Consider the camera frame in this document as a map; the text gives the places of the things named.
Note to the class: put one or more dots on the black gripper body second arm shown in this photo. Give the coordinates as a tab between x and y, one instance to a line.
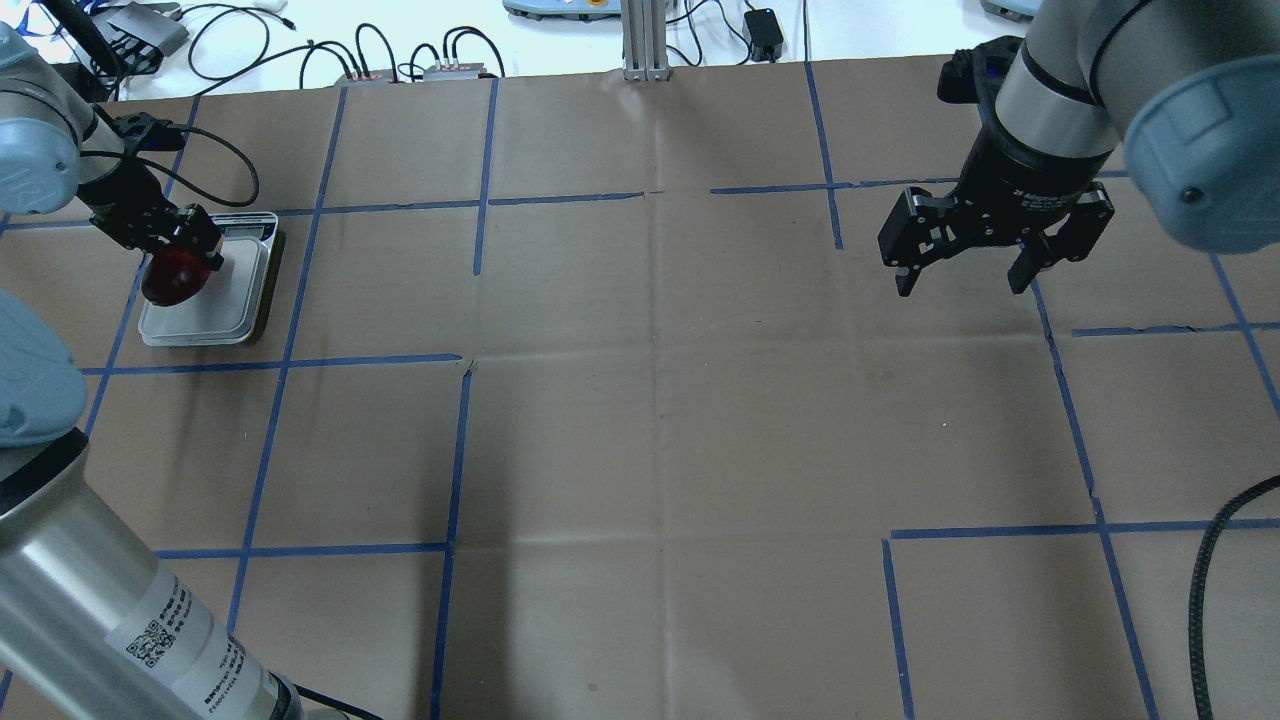
1030	163

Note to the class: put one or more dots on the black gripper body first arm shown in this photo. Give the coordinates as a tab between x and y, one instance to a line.
128	203

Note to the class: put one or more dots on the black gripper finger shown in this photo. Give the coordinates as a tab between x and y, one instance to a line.
197	237
1032	259
907	274

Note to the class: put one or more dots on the red yellow mango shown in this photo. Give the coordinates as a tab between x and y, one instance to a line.
173	276

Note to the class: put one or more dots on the silver digital kitchen scale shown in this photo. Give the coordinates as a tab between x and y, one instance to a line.
234	305

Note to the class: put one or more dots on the grey usb hub dock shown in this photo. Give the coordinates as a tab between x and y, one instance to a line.
142	35

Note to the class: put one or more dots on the orange black adapter box lower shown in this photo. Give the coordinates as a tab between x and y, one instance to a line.
374	77

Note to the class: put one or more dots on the orange black adapter box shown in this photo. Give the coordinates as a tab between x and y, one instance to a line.
374	77
454	71

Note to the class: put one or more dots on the black power adapter brick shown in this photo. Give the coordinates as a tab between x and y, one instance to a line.
762	30

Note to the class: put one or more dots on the orange black adapter box upper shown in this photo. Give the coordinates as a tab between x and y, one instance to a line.
454	71

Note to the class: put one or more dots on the brown paper mat blue grid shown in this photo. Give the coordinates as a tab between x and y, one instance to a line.
588	400

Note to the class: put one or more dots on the blue teach pendant tablet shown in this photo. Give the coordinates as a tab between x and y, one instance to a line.
579	10

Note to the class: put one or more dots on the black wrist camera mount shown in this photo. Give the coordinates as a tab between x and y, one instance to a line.
974	76

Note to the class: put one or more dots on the aluminium frame post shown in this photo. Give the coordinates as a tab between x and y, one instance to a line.
644	41

